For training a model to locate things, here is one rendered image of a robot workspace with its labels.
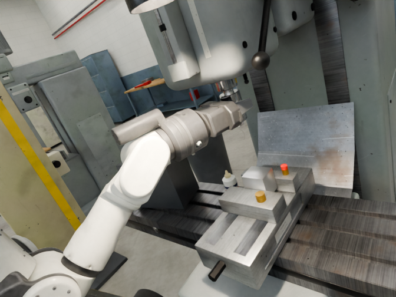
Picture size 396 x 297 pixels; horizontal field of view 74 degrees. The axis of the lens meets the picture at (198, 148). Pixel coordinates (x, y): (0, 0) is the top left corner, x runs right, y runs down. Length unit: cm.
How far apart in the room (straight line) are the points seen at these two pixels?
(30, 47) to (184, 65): 979
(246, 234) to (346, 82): 54
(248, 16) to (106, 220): 42
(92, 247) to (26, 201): 170
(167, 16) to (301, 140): 64
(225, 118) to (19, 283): 42
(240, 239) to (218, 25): 42
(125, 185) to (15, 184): 171
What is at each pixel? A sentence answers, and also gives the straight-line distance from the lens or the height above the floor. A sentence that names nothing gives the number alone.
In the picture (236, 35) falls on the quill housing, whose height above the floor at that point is 138.
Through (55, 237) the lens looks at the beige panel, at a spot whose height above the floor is 48.
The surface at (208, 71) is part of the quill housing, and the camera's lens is 49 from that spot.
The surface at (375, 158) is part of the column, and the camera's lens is 100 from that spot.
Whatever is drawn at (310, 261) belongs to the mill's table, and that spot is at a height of 92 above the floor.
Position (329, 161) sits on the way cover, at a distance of 92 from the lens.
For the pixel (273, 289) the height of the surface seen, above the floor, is 84.
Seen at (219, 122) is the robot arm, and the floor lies 123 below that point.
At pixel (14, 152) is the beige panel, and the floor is 115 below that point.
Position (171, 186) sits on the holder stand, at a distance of 85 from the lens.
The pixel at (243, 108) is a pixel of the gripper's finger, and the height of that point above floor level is 123.
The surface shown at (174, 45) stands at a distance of 47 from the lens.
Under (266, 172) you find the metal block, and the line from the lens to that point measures 65.
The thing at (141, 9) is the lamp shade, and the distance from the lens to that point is 39.
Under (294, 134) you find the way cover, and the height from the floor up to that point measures 100.
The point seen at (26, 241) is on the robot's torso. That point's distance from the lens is 95.
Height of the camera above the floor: 139
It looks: 21 degrees down
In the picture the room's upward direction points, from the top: 21 degrees counter-clockwise
